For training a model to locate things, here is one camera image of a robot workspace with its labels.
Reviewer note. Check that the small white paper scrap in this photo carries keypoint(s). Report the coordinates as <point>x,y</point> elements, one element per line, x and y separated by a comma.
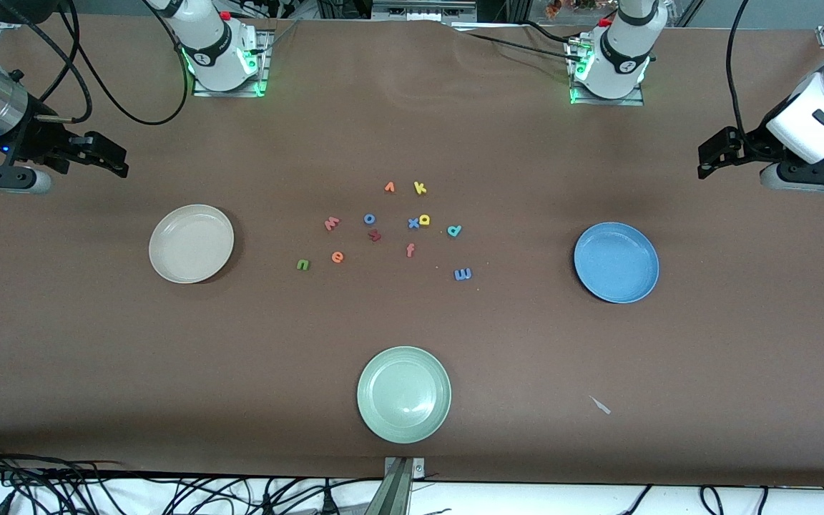
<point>600,405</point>

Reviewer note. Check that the pink foam letter w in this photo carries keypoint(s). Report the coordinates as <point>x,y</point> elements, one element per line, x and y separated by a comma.
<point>332,223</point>

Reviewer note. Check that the orange dried plant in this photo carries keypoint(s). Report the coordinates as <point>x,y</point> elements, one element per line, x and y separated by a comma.
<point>553,8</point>

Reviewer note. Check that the brown paper table cover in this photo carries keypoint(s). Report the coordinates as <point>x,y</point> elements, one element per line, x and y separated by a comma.
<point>412,322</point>

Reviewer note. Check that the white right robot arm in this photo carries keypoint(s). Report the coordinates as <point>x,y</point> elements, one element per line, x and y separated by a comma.
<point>212,43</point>

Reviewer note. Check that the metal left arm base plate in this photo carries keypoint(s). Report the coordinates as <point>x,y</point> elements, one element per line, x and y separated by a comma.
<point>634,101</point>

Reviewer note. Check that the grey metal table bracket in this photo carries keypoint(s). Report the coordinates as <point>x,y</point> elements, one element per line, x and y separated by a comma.
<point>401,486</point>

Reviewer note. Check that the blue foam letter m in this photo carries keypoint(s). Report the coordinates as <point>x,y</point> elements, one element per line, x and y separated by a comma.
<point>463,274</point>

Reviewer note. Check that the pale green round plate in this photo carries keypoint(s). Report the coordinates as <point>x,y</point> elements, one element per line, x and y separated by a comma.
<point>404,395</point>

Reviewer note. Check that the blue round plate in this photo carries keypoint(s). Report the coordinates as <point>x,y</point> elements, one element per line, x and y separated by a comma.
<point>616,262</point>

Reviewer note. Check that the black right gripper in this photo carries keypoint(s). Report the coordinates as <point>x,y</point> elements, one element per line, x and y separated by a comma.
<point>41,140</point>

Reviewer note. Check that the grey metal frame piece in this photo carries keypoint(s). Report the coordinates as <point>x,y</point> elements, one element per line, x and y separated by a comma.
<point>423,8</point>

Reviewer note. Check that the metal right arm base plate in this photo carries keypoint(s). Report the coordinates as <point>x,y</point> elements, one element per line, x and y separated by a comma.
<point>260,79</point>

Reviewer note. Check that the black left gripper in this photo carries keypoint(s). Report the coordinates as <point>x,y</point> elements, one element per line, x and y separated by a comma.
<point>750,145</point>

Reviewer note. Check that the teal foam letter p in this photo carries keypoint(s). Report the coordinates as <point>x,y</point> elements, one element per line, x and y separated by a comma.
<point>455,232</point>

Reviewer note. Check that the beige round plate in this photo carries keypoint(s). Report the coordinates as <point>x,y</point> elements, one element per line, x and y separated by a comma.
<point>191,244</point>

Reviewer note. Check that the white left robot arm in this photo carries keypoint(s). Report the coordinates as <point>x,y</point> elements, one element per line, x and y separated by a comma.
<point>623,50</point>

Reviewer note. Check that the yellow foam letter k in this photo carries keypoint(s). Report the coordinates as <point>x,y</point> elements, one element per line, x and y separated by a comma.
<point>419,188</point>

